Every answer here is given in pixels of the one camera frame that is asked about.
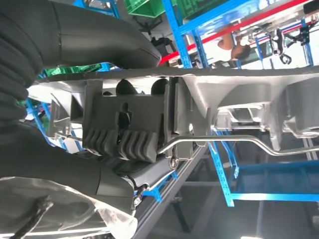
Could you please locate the blue metal shelf rack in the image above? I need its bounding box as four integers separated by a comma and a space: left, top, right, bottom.
25, 0, 319, 209

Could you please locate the green plastic crate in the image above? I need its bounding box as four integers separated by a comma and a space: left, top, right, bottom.
124, 0, 226, 19
47, 64, 101, 77

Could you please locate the black office chair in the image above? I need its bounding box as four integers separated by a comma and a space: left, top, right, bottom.
133, 15, 176, 58

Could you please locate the person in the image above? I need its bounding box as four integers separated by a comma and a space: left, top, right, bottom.
218, 31, 252, 62

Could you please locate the clear plastic film wrap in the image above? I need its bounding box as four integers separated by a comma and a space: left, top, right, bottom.
0, 176, 138, 239

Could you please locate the red barrier tape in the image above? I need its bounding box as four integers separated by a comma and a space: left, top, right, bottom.
158, 0, 311, 66

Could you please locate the black white background machine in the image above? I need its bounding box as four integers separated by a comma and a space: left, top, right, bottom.
270, 28, 293, 65

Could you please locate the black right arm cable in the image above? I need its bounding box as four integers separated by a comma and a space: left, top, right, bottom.
10, 196, 54, 239

